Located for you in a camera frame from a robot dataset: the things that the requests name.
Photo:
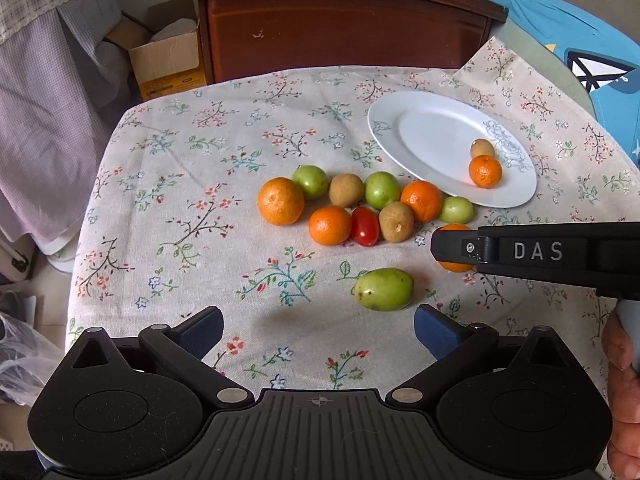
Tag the brown wooden nightstand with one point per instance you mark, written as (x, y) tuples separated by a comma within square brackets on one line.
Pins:
[(340, 30)]

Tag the round green jujube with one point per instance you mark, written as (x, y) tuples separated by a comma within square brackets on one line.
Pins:
[(382, 190), (456, 210), (310, 181)]

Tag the open cardboard box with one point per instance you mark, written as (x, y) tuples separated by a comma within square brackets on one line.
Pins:
[(165, 67)]

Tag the grey-green bedsheet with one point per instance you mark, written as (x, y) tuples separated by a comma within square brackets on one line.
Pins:
[(540, 65)]

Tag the person's right hand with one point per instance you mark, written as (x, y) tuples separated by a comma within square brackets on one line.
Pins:
[(625, 410)]

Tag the red cherry tomato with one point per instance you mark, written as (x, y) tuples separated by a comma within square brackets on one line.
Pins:
[(364, 226)]

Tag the large orange mandarin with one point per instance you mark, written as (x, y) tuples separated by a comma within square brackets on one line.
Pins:
[(280, 201)]

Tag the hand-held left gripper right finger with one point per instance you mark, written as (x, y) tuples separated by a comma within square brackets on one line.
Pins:
[(434, 331)]

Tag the white folding chair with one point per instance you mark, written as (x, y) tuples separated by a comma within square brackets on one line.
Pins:
[(35, 255)]

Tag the lilac striped cloth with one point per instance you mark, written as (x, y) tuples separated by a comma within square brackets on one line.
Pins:
[(55, 125)]

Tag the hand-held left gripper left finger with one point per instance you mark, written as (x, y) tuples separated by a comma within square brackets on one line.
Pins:
[(206, 327)]

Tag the blue printed blanket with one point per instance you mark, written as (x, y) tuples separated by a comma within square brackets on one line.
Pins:
[(565, 25)]

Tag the small orange mandarin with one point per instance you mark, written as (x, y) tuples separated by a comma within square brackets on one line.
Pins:
[(329, 225), (422, 201), (452, 266), (485, 172)]

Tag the white paper packaging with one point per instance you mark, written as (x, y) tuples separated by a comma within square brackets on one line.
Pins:
[(175, 31)]

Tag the small brown kiwi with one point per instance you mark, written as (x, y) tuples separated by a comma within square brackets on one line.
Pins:
[(482, 147)]

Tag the white ceramic plate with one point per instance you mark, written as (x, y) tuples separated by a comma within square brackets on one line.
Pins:
[(430, 135)]

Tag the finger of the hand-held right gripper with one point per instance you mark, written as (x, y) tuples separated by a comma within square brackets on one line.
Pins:
[(457, 246)]

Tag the floral tablecloth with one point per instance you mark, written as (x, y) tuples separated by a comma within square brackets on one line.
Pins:
[(200, 240)]

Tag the clear plastic bag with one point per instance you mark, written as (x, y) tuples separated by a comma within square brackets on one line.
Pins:
[(25, 360)]

